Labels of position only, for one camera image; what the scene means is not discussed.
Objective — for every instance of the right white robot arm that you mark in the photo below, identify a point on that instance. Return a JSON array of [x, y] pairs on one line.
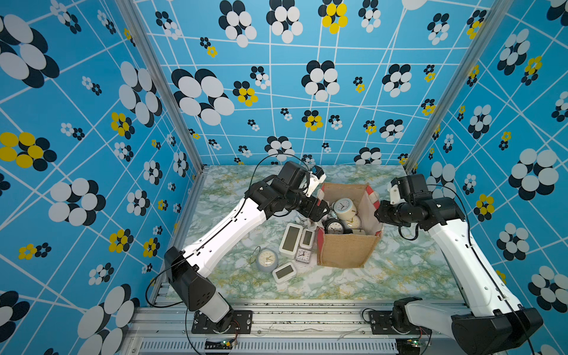
[[493, 319]]

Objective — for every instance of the blue twin-bell alarm clock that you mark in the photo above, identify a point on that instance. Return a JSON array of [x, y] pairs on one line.
[[345, 209]]

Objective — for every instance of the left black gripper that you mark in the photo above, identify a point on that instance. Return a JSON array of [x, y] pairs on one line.
[[319, 211]]

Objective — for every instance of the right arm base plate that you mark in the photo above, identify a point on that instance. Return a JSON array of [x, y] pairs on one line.
[[385, 323]]

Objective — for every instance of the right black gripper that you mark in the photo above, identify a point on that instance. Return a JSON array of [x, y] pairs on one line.
[[381, 214]]

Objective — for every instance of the grey round clock wire handle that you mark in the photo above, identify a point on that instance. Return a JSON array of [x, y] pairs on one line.
[[264, 259]]

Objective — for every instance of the green circuit board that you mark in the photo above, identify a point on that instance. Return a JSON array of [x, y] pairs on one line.
[[220, 345], [408, 346]]

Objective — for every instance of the black round alarm clock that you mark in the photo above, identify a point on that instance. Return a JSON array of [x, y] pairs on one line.
[[334, 226]]

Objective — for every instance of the small white digital clock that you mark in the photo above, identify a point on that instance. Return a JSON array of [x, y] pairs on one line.
[[307, 239]]

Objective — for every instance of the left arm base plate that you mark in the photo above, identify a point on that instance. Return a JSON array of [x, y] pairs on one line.
[[235, 322]]

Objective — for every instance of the right green circuit board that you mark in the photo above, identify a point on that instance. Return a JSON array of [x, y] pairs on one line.
[[408, 346]]

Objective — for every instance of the large white digital clock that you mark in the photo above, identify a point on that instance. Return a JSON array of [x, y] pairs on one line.
[[290, 240]]

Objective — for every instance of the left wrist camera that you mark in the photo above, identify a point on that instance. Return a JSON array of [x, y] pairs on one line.
[[316, 177]]

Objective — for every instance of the small clear square clock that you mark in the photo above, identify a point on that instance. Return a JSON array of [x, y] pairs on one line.
[[303, 255]]

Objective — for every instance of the lowest white digital clock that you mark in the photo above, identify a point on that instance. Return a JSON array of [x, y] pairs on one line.
[[284, 273]]

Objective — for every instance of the grey round beige-face clock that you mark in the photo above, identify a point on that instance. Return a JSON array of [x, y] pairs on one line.
[[354, 222]]

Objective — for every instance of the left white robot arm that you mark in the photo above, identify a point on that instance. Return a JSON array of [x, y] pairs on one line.
[[188, 269]]

